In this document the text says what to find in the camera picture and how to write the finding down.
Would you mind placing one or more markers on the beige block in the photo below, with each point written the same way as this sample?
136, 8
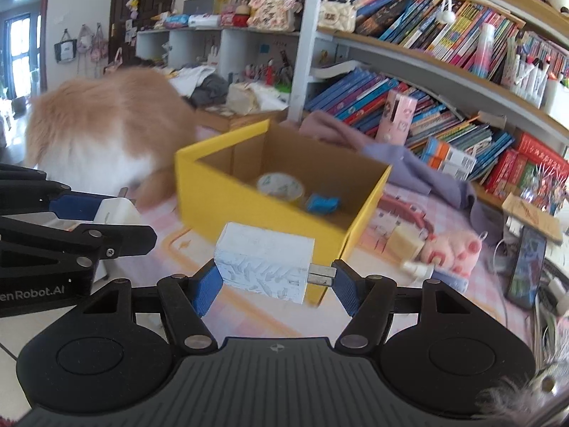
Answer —
404, 242

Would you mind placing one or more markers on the orange white cat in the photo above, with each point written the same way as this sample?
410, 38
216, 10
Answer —
111, 129

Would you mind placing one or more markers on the white wooden bookshelf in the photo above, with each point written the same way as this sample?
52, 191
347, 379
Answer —
302, 53

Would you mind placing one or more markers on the brown paper envelope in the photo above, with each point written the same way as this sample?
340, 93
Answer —
531, 218

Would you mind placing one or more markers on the purple cloth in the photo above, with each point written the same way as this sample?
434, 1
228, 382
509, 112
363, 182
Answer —
422, 173

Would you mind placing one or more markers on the red flat box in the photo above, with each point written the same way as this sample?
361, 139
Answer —
542, 151

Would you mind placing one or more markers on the grey white clothes heap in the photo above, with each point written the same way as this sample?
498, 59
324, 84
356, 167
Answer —
204, 89

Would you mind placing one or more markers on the white quilted purse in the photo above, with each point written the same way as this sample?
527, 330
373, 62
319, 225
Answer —
338, 13

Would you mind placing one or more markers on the row of blue books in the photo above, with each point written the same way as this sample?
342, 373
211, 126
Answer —
355, 98

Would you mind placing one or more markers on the white charger plug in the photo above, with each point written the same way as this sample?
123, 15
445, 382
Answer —
118, 213
262, 258

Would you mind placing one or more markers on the white pen container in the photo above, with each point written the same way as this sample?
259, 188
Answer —
558, 98

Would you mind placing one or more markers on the grey fur trim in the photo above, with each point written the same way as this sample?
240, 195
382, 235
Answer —
511, 400

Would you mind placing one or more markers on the crumpled beige bag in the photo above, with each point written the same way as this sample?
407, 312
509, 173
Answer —
249, 98

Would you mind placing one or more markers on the dark wooden door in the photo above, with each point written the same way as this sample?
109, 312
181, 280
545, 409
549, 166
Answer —
142, 0

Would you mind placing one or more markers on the floral dress doll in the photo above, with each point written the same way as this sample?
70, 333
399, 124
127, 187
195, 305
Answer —
271, 6

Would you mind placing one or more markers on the shiny colourful trinket packs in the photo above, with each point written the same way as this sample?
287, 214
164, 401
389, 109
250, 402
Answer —
542, 189

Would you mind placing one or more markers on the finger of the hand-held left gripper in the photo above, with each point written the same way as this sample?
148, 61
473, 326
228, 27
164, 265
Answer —
75, 207
120, 238

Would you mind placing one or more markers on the pink plush paw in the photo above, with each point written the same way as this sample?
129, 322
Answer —
453, 253

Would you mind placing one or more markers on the glass balcony door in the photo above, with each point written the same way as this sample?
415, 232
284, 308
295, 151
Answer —
20, 58

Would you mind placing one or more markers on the white blue wipes pack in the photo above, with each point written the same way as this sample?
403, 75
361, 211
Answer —
204, 21

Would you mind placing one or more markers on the hanging bags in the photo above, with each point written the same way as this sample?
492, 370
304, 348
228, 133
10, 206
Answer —
66, 49

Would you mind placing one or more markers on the yellow tape roll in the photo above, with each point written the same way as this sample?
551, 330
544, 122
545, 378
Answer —
272, 181

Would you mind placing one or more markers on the bundle of marker pens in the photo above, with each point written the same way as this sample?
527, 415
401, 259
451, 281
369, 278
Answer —
527, 71

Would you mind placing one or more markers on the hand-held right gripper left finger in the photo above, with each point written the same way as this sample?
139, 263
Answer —
208, 287

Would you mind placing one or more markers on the pink checked tablecloth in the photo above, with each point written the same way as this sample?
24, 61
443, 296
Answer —
444, 311

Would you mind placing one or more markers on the red thick book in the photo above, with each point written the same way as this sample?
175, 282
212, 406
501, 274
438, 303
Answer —
500, 173

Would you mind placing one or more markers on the row of colourful books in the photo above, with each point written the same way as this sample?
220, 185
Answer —
435, 26

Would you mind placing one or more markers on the small blue clip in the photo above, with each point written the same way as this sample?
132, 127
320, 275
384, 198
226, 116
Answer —
322, 204

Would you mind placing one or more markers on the black smartphone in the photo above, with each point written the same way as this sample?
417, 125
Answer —
527, 271

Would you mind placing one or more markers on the pink cylinder bottle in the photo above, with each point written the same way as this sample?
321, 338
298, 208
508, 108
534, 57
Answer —
395, 118

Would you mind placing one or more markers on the orange blue white box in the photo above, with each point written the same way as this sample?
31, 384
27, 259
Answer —
440, 169
453, 153

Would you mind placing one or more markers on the pink blue tube bottle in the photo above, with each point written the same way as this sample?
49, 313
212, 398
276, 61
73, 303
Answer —
485, 53

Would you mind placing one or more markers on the white side shelf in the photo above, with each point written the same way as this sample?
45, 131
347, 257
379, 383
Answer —
231, 49

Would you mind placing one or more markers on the yellow cardboard box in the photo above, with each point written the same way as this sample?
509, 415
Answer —
209, 204

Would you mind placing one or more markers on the brown cardboard tray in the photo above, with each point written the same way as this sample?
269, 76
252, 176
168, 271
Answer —
240, 121

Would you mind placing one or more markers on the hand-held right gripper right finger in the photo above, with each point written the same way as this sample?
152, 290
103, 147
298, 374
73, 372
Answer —
346, 287

